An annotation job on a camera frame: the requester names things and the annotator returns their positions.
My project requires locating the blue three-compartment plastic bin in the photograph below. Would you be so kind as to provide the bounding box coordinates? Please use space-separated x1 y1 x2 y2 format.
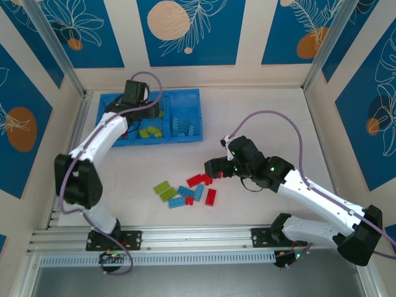
98 88 204 149

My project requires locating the black controller board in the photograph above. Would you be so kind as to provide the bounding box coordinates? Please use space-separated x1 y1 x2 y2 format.
98 251 125 264
274 249 303 269

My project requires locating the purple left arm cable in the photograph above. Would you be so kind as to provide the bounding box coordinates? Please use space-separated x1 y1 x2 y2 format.
60 71 164 276

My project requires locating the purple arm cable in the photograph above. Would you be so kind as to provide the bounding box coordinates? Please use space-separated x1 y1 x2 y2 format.
228 110 396 259
60 71 164 276

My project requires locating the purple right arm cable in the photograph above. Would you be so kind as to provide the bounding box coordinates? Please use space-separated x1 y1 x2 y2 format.
228 110 396 259

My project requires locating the aluminium side rail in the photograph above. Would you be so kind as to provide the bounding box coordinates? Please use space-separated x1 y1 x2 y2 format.
304 88 364 231
45 91 93 230

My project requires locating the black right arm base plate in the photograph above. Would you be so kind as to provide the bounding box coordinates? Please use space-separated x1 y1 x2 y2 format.
251 227 279 248

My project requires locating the blue floral wall panel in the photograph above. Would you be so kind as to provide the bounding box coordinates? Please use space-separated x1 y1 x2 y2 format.
335 29 396 192
321 0 396 84
137 0 248 67
0 0 65 90
39 0 125 69
261 0 345 66
0 43 54 200

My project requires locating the aluminium mounting rail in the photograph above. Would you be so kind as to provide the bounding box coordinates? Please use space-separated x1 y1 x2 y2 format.
26 223 371 258

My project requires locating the aluminium frame post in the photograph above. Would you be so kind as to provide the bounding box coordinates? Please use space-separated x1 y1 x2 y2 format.
302 0 352 93
23 0 93 100

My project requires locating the grey slotted cable duct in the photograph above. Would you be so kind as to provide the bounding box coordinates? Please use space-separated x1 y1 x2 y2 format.
38 250 277 268

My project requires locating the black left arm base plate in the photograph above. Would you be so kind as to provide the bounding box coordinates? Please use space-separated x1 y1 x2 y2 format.
85 230 143 252

